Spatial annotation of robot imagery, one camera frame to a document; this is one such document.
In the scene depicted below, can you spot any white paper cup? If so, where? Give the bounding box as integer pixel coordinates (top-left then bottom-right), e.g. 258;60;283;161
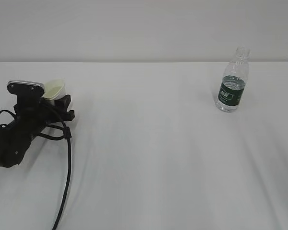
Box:
43;79;66;105

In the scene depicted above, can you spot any clear water bottle green label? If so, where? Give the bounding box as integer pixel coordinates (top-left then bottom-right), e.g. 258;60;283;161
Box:
215;47;250;113

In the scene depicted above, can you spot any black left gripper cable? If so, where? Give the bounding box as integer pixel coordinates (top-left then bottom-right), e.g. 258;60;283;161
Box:
0;104;72;230

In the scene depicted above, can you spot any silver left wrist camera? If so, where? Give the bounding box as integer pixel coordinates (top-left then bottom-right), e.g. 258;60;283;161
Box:
7;80;45;98

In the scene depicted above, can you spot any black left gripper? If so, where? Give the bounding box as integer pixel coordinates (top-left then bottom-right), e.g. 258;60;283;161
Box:
0;94;75;168

